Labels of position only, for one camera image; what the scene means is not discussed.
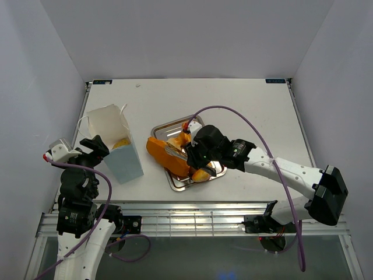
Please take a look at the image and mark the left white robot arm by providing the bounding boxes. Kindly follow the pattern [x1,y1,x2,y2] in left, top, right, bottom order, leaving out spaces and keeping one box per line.
[50,135,124,279]

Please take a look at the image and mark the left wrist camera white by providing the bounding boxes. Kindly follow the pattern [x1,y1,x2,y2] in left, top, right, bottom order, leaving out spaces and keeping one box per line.
[43,138,82,163]

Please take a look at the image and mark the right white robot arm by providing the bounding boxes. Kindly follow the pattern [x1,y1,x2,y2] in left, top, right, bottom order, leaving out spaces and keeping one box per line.
[183,122,349,233]

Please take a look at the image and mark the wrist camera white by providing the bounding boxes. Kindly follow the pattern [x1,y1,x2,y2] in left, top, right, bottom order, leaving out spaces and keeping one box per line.
[43,138,82,163]
[182,121,203,139]

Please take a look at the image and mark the large orange long loaf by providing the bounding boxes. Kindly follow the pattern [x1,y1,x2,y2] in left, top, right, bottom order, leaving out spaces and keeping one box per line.
[146,136,190,177]

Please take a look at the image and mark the silver metal tray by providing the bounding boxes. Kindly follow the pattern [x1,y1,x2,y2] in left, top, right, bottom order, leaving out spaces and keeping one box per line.
[150,116,227,192]

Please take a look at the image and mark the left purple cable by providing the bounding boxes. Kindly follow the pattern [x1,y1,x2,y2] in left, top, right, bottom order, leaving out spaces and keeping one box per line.
[33,159,152,280]

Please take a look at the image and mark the golden glazed bun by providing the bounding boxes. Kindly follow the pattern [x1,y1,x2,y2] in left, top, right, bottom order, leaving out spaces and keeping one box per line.
[192,169,211,183]

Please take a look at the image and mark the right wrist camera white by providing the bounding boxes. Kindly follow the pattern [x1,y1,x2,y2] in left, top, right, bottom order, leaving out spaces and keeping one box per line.
[182,121,203,139]

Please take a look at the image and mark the silver metal tongs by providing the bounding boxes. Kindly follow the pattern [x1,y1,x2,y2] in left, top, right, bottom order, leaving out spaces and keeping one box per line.
[164,145,218,177]

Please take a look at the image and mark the aluminium front frame rail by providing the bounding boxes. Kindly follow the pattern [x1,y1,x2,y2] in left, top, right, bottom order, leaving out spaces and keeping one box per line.
[36,201,350,237]

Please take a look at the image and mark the aluminium table edge rail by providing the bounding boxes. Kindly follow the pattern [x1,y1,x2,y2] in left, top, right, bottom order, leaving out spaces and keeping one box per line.
[72,81,93,143]

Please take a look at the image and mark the herb speckled bread slice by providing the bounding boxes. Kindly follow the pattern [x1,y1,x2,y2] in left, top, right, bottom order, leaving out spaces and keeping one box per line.
[112,138,131,149]

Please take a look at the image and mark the orange twisted braided bread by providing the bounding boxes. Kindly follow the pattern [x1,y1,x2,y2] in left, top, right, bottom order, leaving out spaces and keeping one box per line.
[175,122,191,147]

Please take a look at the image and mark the pale round bread roll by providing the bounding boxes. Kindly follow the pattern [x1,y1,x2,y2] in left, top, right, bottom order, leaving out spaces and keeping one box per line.
[167,136,184,151]

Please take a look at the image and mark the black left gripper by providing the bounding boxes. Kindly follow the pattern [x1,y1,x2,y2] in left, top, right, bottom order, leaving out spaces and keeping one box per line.
[52,134,109,197]

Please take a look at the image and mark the light blue paper bag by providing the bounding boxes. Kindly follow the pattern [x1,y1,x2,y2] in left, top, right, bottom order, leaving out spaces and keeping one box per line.
[77,104,144,184]

